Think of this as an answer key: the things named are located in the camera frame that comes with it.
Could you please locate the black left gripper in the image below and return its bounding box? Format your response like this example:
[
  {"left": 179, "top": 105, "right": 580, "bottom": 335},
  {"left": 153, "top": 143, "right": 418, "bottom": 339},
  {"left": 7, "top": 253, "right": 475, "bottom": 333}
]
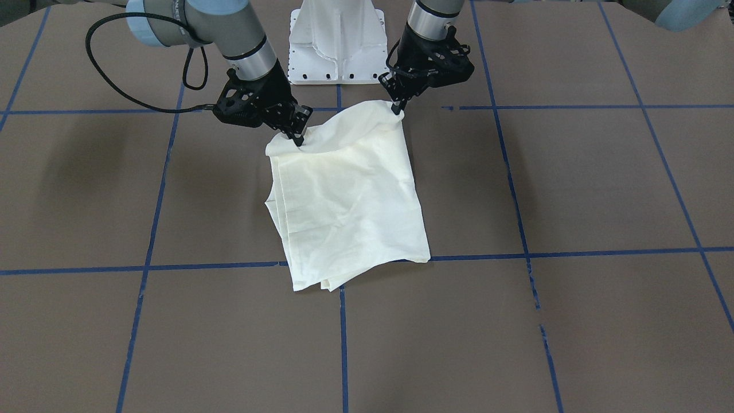
[{"left": 378, "top": 24, "right": 475, "bottom": 115}]

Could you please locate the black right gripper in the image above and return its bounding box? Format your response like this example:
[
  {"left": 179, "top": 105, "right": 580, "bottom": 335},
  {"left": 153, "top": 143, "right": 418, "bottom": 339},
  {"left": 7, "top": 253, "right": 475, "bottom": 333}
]
[{"left": 227, "top": 60, "right": 313, "bottom": 148}]

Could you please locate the cream long sleeve cat shirt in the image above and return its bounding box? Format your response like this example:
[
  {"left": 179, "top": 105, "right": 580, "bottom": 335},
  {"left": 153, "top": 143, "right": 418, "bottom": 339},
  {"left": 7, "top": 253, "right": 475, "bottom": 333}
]
[{"left": 265, "top": 100, "right": 432, "bottom": 292}]

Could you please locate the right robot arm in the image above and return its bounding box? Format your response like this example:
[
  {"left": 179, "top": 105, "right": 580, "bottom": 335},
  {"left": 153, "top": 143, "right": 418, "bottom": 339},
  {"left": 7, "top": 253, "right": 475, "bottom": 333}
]
[{"left": 125, "top": 1, "right": 312, "bottom": 146}]

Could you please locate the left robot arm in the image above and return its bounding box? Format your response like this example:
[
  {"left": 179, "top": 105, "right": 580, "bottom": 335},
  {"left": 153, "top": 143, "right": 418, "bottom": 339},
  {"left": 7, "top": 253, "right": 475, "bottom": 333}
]
[{"left": 378, "top": 1, "right": 475, "bottom": 115}]

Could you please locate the blue tape line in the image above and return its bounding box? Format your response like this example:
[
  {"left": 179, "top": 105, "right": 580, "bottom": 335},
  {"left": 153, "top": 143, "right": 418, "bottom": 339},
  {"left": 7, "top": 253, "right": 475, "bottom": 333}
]
[{"left": 115, "top": 114, "right": 181, "bottom": 412}]

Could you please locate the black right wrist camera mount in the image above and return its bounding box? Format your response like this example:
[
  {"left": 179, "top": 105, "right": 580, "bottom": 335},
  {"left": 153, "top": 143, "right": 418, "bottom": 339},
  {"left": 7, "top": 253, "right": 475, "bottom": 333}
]
[{"left": 212, "top": 80, "right": 264, "bottom": 128}]

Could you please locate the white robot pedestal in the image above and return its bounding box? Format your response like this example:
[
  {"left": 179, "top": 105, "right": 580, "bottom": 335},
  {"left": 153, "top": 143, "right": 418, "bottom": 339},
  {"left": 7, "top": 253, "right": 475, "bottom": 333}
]
[{"left": 287, "top": 1, "right": 389, "bottom": 85}]

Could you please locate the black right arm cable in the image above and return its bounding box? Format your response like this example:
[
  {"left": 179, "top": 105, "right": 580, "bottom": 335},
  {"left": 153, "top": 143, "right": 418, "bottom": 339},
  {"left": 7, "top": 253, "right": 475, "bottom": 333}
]
[{"left": 85, "top": 11, "right": 216, "bottom": 114}]

